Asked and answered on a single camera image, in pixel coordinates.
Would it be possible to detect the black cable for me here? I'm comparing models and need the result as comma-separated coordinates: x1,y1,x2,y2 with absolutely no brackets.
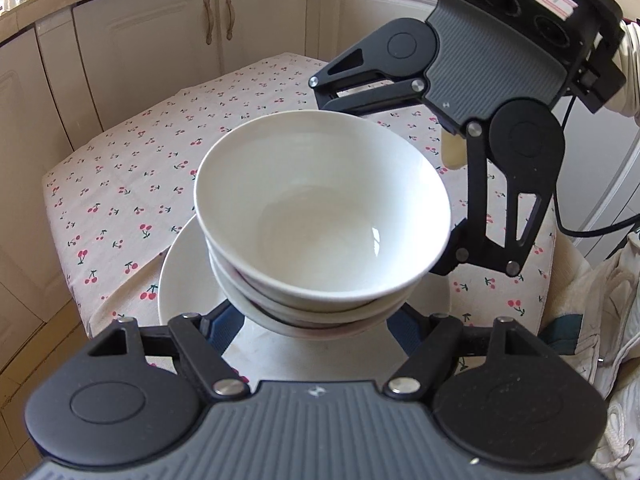
551,92,640,237

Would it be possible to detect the small pink flower bowl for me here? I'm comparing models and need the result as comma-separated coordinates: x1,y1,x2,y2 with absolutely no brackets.
194,110,452,311

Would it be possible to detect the white deep flower print plate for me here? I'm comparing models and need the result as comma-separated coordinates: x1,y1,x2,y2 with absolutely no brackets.
157,212,453,366

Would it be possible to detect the medium white bowl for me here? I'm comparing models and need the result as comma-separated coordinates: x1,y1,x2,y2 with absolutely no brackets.
207,240,433,323

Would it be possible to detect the cherry print tablecloth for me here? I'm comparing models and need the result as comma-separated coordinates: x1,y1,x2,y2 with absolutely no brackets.
41,51,558,376

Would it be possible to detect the person's right hand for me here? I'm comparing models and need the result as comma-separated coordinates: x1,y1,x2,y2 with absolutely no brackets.
442,131,469,171

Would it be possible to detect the teal cloth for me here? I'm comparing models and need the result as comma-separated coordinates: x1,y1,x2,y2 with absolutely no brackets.
540,310,583,356

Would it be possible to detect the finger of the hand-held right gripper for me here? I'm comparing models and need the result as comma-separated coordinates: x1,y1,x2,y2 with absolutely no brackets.
308,34,427,117
428,130,552,277

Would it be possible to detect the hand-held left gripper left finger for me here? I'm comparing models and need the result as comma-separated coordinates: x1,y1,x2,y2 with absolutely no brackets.
89,302,250,404

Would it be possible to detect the person's right forearm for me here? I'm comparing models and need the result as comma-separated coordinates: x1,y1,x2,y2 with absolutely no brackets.
602,19,640,128

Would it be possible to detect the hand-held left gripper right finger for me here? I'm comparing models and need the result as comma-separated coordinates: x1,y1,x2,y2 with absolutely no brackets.
385,304,539,404

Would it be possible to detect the large white bowl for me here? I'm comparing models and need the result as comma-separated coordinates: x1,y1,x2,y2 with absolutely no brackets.
235,295,408,338

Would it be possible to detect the white drawstring garment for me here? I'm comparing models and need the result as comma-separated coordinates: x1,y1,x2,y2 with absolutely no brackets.
550,230,640,480

